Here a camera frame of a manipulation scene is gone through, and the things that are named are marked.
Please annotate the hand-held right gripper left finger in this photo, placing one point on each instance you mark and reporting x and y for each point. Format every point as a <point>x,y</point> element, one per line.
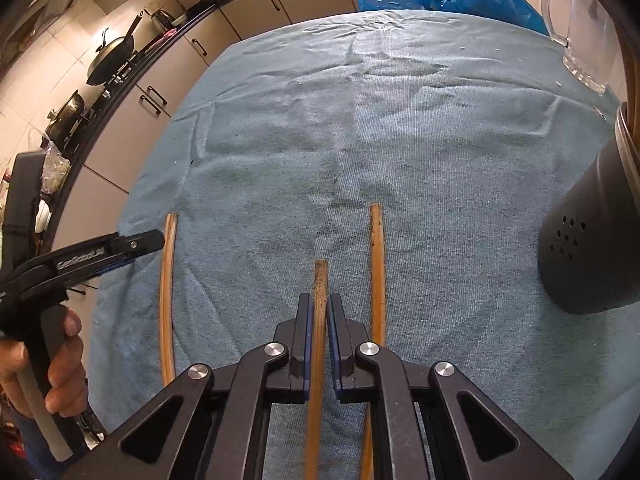
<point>306,350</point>

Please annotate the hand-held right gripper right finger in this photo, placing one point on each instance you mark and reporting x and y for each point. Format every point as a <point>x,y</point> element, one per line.
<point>336,350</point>

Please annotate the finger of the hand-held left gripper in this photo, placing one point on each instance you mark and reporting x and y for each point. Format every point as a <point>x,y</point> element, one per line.
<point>137,245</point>

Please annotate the wooden chopstick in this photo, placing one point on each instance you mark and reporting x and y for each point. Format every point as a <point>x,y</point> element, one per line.
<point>376,260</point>
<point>165,285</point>
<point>320,280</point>

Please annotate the black perforated utensil holder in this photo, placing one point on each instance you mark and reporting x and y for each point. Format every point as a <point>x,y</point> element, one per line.
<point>585,240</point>

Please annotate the person's left hand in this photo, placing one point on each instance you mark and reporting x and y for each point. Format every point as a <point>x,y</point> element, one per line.
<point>67,370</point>

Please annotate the black chair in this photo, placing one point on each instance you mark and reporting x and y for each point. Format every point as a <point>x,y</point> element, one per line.
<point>20,195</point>

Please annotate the clear plastic bag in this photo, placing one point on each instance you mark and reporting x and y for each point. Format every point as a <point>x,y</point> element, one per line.
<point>54,167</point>

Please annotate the white kitchen cabinets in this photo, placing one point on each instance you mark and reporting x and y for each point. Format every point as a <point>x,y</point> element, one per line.
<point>125,130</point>

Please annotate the dark cooking pot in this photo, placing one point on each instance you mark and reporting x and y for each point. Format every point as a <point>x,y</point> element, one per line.
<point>65,117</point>

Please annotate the black wok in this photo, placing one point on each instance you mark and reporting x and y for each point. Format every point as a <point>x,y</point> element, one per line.
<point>110,57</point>

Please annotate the blue towel cloth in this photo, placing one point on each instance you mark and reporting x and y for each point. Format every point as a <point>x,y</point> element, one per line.
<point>400,135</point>

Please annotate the dark kettle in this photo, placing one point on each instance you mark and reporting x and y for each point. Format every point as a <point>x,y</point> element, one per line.
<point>161,20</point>

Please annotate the clear glass pitcher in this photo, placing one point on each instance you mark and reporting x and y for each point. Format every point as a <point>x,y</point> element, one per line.
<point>585,60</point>

